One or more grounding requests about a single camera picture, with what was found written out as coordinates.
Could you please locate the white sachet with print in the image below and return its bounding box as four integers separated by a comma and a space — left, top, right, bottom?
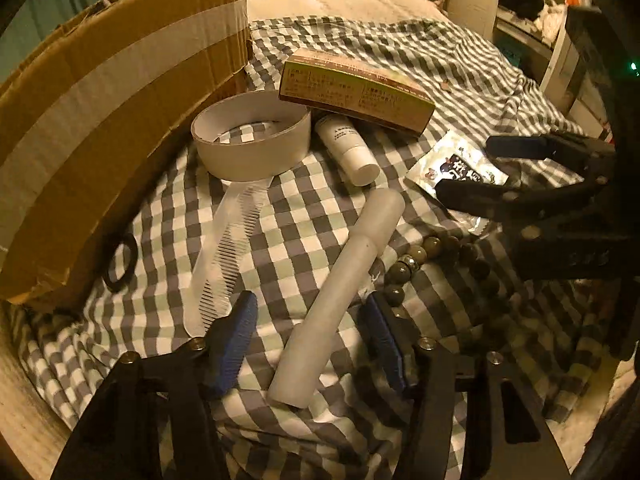
405, 130, 508, 208

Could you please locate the black hair tie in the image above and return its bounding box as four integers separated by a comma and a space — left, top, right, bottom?
102, 232, 140, 294

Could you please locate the brown cardboard box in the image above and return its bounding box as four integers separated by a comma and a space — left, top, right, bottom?
1, 0, 250, 311

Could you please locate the dark bead bracelet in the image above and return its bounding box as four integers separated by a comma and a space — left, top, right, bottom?
382, 231, 501, 311

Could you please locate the red white medicine box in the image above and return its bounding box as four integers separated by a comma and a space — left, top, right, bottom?
279, 49, 435, 136

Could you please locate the white tape roll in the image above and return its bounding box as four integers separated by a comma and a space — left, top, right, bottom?
191, 90, 311, 182

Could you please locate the clear plastic comb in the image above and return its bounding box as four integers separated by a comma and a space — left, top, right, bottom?
182, 178, 272, 337

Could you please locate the long white plastic tube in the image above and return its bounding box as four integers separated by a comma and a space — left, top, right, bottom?
268, 188, 405, 408

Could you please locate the checkered grey white cloth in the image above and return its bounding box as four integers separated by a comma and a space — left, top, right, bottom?
9, 18, 603, 479

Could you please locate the small white cream tube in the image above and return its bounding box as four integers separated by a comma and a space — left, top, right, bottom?
314, 114, 381, 188

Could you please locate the white shelf cabinet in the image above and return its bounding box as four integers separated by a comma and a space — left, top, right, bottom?
448, 0, 591, 114

